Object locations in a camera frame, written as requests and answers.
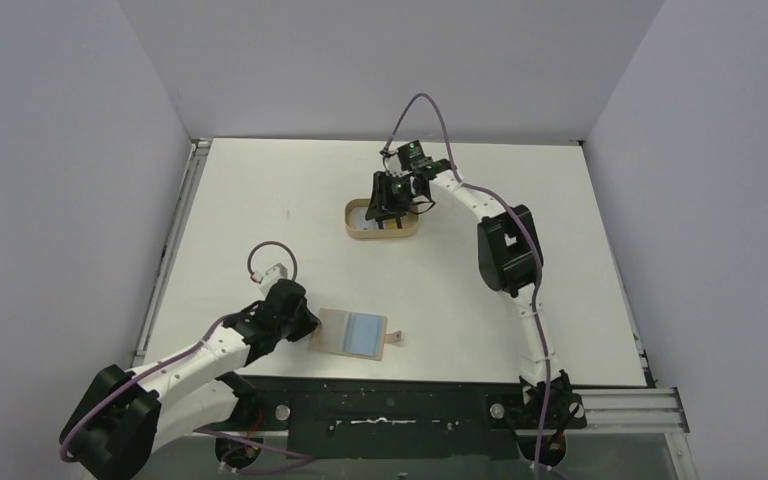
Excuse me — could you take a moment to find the beige leather card holder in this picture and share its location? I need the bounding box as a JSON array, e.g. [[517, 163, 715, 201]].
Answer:
[[309, 308, 403, 361]]

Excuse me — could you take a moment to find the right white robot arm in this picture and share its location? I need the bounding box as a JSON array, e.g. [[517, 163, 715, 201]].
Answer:
[[366, 141, 584, 430]]

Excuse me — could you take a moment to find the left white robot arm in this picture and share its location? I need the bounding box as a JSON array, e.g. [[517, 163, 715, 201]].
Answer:
[[59, 279, 320, 479]]

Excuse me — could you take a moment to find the white striped card in tray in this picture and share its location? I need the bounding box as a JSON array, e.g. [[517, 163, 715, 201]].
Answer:
[[350, 206, 379, 231]]

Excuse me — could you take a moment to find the oval wooden tray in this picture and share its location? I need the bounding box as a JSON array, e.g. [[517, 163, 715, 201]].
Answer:
[[344, 198, 419, 240]]

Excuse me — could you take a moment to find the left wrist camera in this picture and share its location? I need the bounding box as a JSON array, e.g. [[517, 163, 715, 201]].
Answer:
[[251, 263, 290, 289]]

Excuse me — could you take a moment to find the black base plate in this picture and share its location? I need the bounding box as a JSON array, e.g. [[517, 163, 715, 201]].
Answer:
[[191, 373, 587, 472]]

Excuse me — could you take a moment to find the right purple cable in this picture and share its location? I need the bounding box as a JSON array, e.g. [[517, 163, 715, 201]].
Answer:
[[379, 92, 587, 480]]

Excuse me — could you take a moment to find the purple cable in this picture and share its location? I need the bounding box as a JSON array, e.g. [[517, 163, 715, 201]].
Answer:
[[379, 92, 587, 480], [59, 241, 316, 476]]

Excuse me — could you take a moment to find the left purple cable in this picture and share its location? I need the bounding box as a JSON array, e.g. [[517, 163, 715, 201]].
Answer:
[[59, 241, 316, 476]]

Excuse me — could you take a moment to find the left side aluminium rail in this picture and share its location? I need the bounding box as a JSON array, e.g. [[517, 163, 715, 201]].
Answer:
[[131, 138, 213, 367]]

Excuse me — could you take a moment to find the aluminium frame rail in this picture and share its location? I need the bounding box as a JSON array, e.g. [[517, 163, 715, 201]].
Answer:
[[82, 389, 700, 480]]

